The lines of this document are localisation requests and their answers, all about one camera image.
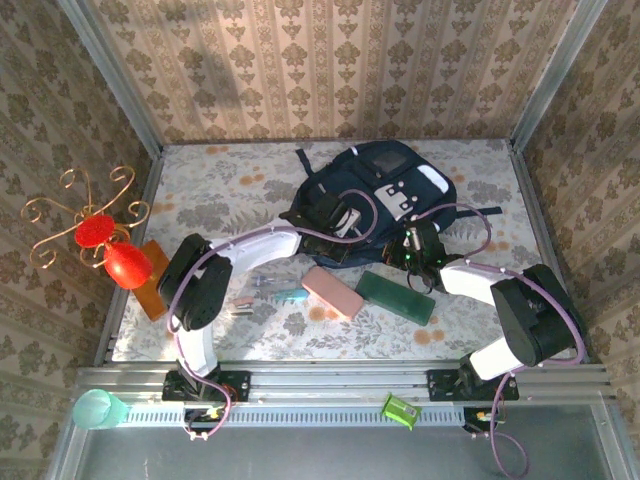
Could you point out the aluminium front rail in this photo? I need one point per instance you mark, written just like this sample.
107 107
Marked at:
325 380

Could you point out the green pencil sharpener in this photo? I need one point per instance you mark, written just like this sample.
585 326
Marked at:
400 410

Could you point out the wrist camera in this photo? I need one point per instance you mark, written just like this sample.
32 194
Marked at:
410 241
348 222

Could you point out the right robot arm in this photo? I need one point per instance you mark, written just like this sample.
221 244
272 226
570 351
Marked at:
535 320

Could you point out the pink pencil case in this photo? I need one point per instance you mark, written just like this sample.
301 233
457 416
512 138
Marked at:
332 295

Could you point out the grey metal sheet panel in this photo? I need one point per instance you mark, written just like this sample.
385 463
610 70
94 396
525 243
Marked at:
300 455

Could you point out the navy blue backpack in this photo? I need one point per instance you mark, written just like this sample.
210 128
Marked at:
350 172

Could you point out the teal plastic cup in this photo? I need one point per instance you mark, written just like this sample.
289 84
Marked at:
92 410

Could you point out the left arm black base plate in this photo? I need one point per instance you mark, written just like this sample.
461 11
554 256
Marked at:
240 385

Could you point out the aluminium frame post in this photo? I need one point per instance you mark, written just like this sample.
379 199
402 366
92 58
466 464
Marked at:
557 70
120 85

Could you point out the red egg-shaped vase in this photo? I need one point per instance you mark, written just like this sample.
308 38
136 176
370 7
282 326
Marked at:
127 267

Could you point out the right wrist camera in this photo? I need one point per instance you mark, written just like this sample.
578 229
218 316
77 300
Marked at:
410 241

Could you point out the green pencil case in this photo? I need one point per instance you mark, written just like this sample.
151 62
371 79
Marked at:
395 300

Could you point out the floral print tablecloth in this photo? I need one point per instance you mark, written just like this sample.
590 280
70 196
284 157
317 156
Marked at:
350 345

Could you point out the teal toothbrush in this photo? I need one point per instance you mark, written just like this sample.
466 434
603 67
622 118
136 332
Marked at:
290 296

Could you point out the aluminium side rail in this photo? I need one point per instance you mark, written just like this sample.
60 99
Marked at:
150 180
532 200

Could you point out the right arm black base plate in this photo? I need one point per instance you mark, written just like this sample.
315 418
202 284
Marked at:
440 385

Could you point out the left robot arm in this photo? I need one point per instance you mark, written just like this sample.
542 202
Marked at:
195 285

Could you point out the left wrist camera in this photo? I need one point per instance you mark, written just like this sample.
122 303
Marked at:
348 222

